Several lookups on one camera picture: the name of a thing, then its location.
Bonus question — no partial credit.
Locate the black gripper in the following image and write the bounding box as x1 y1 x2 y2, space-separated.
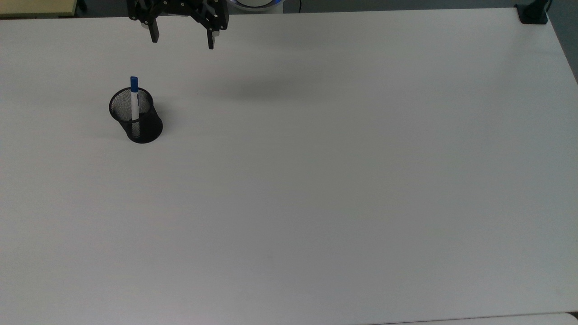
127 0 230 50

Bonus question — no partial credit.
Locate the blue and white marker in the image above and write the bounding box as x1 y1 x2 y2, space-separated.
130 76 141 137

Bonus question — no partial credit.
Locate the black mesh pen cup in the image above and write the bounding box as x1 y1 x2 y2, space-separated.
109 87 163 144

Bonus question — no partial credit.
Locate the yellowish wooden table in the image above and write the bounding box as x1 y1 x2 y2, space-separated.
0 0 78 19

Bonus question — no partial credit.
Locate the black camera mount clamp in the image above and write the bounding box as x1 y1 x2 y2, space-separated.
515 0 552 25

